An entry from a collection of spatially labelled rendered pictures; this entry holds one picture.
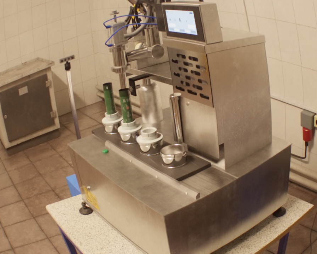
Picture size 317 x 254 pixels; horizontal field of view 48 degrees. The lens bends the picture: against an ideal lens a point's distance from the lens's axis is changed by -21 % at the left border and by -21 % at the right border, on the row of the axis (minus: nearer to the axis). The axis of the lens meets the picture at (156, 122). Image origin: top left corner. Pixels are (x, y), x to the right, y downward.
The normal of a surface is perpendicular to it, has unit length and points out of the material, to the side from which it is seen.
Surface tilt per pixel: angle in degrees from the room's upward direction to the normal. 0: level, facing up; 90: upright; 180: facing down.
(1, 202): 0
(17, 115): 91
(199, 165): 0
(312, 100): 90
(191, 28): 90
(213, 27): 90
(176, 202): 0
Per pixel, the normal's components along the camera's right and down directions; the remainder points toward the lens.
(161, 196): -0.13, -0.92
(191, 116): -0.83, 0.30
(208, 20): 0.54, 0.24
